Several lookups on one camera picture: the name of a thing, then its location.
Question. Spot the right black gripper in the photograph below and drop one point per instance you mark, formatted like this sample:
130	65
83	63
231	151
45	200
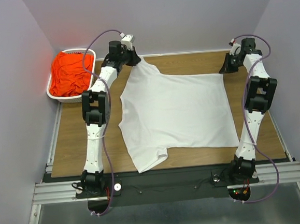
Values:
226	67

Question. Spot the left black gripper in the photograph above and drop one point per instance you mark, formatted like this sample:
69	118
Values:
135	58

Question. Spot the white t shirt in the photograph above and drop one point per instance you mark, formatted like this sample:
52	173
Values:
162	111

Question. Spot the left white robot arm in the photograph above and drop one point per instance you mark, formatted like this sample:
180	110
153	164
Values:
96	106

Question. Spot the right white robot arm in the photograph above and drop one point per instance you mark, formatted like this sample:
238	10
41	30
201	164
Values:
256	100

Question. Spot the orange t shirt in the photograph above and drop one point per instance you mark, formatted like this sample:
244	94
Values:
69	74

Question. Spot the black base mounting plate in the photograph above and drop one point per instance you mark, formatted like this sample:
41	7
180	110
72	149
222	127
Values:
169	185

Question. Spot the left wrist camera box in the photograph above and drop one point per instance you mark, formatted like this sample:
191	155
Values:
128	41

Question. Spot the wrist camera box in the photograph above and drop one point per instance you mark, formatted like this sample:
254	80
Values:
235	47
128	41

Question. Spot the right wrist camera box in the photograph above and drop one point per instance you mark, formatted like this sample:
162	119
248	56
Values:
235	47

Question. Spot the aluminium frame rail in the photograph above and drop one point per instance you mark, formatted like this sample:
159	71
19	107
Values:
50	193

